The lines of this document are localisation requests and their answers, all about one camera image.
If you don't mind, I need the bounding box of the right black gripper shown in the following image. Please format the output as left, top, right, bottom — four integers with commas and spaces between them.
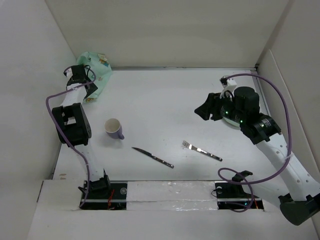
193, 90, 246, 124

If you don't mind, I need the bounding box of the green cartoon print cloth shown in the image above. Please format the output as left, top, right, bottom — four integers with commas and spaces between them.
76, 51, 112, 103

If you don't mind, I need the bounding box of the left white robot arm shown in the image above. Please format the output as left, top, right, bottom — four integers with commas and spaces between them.
46, 64, 112, 200

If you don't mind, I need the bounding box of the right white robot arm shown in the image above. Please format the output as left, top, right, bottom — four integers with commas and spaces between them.
194, 87, 320, 226

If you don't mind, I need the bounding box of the light green floral plate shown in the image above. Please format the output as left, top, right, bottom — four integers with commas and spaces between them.
222, 117, 240, 128

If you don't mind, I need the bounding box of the steel fork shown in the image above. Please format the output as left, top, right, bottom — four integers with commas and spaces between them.
182, 140, 223, 162

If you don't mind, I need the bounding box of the purple ceramic mug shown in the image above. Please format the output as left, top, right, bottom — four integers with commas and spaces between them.
104, 118, 125, 140

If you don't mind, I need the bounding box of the steel table knife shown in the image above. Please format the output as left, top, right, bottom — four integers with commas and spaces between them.
132, 147, 175, 169

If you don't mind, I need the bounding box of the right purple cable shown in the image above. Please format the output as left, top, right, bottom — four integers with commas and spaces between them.
217, 73, 291, 213

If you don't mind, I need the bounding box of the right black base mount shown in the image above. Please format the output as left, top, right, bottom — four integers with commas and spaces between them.
211, 181, 264, 212

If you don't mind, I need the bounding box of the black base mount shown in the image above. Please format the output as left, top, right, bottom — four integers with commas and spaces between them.
79, 181, 128, 211
211, 181, 264, 212

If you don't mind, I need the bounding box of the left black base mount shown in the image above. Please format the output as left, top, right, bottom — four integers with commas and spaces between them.
79, 181, 128, 211

